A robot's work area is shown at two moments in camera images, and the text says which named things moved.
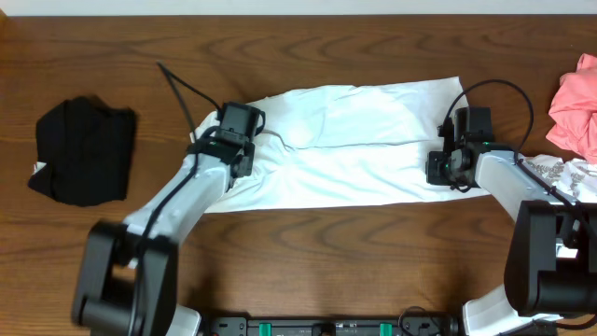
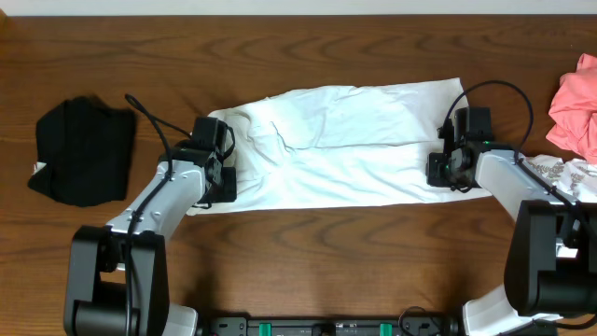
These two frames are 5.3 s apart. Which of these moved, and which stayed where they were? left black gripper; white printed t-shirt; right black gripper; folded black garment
Moved: left black gripper
Stayed: white printed t-shirt; folded black garment; right black gripper
